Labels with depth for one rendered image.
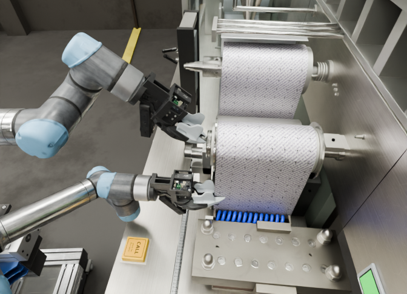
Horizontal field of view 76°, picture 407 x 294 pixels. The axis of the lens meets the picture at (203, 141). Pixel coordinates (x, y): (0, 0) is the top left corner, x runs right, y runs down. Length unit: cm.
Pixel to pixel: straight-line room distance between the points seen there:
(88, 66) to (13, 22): 470
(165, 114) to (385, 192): 46
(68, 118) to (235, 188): 44
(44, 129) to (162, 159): 66
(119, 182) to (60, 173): 177
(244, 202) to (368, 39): 53
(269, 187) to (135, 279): 48
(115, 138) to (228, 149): 207
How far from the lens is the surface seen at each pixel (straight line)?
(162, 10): 465
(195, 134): 64
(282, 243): 81
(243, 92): 80
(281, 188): 74
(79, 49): 58
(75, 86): 63
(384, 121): 61
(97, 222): 212
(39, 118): 57
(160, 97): 59
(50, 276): 182
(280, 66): 78
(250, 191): 74
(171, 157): 113
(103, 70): 58
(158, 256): 92
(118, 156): 245
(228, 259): 77
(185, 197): 75
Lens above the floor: 175
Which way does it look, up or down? 45 degrees down
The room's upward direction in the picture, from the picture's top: straight up
